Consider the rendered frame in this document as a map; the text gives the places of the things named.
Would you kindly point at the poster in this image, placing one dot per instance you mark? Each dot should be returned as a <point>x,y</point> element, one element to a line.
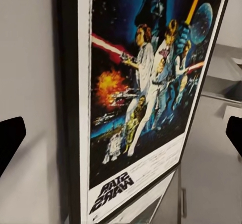
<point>132,72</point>

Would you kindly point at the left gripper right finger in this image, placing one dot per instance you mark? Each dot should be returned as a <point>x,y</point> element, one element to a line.
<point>234,132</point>

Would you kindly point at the drop in sink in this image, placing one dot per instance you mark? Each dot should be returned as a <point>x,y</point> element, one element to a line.
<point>222,81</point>

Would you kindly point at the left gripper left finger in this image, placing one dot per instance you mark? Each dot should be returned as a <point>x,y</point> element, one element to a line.
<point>12,133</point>

